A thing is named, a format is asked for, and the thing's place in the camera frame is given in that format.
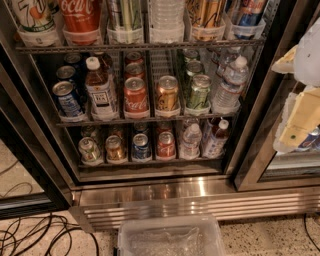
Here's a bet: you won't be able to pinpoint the water bottle bottom shelf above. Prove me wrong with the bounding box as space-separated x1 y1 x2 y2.
180 123 202 160

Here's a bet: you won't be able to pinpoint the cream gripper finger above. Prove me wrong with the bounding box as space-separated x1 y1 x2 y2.
271 45 297 74
273 86 320 153

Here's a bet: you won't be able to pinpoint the black floor cables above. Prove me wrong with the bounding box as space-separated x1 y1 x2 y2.
0 159 100 256

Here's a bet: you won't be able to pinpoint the blue pepsi can front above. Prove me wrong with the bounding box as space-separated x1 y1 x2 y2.
52 81 83 117

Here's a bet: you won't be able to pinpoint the red can bottom shelf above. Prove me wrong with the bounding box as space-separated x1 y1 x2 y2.
157 132 175 157

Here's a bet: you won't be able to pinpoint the gold can middle shelf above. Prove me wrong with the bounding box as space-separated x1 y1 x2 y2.
156 75 178 111

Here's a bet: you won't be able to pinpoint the blue pepsi can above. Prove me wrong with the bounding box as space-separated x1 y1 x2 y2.
52 81 83 117
132 133 151 160

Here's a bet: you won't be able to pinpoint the open glass fridge door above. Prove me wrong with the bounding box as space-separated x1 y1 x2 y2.
0 65 71 220

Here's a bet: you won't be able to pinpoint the red coca-cola can middle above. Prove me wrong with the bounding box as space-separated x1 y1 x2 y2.
124 77 148 113

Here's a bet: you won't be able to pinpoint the blue pepsi can bottom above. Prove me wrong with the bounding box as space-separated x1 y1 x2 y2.
132 133 151 160

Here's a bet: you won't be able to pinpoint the blue can behind right door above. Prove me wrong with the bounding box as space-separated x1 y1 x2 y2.
297 128 320 152

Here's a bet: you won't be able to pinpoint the white green 7up can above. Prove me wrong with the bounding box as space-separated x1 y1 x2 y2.
12 0 54 33

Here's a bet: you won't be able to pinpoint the blue red can top shelf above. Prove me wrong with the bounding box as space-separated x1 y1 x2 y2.
233 0 267 26

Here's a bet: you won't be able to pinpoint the right glass fridge door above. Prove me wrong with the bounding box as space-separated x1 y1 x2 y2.
234 0 319 191

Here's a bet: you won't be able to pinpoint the large red coca-cola can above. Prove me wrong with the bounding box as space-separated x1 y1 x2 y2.
58 0 101 33

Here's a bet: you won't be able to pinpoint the silver green striped can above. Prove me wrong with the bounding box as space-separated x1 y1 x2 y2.
106 0 142 31

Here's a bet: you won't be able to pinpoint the clear water bottle top shelf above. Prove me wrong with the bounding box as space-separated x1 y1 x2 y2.
149 0 185 30

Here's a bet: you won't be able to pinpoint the tea bottle bottom shelf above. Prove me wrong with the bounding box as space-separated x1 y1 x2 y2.
202 119 229 159

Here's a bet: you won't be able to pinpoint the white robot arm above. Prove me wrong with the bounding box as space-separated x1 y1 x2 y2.
271 18 320 153

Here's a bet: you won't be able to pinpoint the stainless fridge body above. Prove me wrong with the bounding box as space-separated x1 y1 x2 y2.
0 0 319 232

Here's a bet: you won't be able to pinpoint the water bottle middle shelf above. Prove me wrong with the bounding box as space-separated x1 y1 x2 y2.
213 56 249 113

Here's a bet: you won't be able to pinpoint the gold can bottom shelf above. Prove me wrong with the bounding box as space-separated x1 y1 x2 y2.
105 135 125 161

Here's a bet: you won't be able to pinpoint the tea bottle white cap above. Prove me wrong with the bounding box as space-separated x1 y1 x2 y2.
85 57 117 115

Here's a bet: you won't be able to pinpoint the clear plastic bin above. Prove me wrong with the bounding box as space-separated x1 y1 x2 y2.
117 215 226 256

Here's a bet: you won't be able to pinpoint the green can middle shelf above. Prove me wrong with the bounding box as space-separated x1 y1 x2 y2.
187 74 211 110

